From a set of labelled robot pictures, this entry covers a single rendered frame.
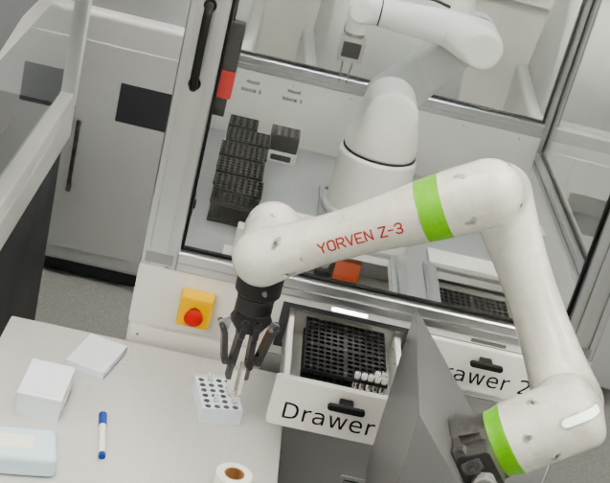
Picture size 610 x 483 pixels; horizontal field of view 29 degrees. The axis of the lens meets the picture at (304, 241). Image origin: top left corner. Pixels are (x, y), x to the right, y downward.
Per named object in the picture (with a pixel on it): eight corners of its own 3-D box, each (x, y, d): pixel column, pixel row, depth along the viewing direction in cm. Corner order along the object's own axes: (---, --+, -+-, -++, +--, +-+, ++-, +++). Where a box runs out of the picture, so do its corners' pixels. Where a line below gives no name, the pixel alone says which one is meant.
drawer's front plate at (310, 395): (405, 452, 241) (420, 407, 236) (264, 422, 239) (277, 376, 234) (405, 448, 242) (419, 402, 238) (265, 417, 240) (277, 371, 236)
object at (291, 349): (399, 439, 241) (407, 414, 239) (275, 412, 240) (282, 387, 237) (393, 340, 278) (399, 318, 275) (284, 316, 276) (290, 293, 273)
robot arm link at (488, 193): (534, 216, 214) (516, 150, 214) (530, 218, 202) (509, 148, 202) (437, 243, 219) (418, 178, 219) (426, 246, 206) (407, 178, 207)
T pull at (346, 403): (364, 418, 233) (366, 412, 233) (327, 410, 233) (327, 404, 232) (363, 408, 236) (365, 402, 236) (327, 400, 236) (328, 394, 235)
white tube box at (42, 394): (57, 423, 232) (61, 401, 230) (12, 413, 232) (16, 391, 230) (72, 388, 244) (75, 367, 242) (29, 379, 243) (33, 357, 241)
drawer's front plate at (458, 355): (535, 405, 269) (551, 364, 265) (411, 378, 267) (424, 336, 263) (534, 402, 271) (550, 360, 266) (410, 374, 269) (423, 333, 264)
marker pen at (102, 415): (105, 460, 225) (106, 453, 225) (97, 459, 225) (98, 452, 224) (106, 417, 238) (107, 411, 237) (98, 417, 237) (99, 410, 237)
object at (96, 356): (102, 379, 249) (103, 373, 249) (64, 365, 250) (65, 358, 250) (126, 352, 261) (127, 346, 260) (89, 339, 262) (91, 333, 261)
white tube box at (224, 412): (239, 425, 246) (243, 410, 244) (199, 424, 243) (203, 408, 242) (229, 391, 256) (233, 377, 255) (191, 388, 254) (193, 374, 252)
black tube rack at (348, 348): (379, 412, 248) (387, 386, 246) (296, 394, 247) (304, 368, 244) (376, 357, 268) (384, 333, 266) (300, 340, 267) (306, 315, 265)
